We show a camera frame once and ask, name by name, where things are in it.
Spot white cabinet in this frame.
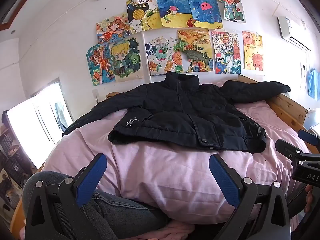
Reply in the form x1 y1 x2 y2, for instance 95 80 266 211
284 91 320 132

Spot pink blanket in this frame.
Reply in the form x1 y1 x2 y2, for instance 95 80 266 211
44 80 313 225

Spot wooden bed frame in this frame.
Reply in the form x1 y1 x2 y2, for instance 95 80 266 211
10 74 320 238

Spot white air conditioner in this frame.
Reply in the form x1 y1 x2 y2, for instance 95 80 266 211
277 16 312 52

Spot red jellyfish drawing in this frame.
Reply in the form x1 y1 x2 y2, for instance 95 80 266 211
186 0 224 30

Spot pigs and chicks drawing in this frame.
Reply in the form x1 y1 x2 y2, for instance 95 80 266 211
242 30 264 71

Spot bright window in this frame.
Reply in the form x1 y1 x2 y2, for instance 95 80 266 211
6 79 73 169

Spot person's right hand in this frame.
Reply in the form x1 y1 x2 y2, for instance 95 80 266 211
304 185 314 214

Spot fish drawing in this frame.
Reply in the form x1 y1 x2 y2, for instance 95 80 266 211
155 0 195 28

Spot red-haired girl drawing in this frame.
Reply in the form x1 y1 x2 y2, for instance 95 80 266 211
96 13 131 45

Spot printed picture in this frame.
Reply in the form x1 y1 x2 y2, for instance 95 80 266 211
0 167 24 224

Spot pineapple drawing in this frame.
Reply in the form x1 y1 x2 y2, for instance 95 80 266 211
126 0 163 33

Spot red-haired boy drawing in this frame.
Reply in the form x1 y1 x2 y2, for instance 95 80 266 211
213 0 246 24

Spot orange mermaid drawing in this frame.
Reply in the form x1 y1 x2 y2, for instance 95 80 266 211
86 43 116 86

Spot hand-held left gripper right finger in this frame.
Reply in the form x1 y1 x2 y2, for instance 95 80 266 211
209 154 292 240

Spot person's leg in jeans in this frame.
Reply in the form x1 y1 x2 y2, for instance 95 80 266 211
22 171 171 240

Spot juice cup and oranges drawing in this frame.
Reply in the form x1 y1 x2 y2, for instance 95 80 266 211
145 36 186 76

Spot farm landscape drawing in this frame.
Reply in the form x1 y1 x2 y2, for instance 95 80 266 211
177 28 215 73

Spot city buildings drawing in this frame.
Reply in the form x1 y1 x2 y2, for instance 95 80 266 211
211 30 242 75

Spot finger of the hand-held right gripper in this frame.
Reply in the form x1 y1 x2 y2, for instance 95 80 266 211
275 139 304 162
298 129 320 153

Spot black padded jacket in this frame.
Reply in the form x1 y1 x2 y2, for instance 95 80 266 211
62 71 292 154

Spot blond child drawing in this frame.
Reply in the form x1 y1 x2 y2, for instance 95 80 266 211
108 36 145 82

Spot blue hanging garment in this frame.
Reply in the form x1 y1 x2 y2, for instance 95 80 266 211
307 68 320 98

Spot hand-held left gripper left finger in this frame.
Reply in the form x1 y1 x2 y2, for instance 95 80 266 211
25 152 108 240

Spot black storage crates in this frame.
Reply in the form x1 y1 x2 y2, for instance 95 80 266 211
0 125 38 182

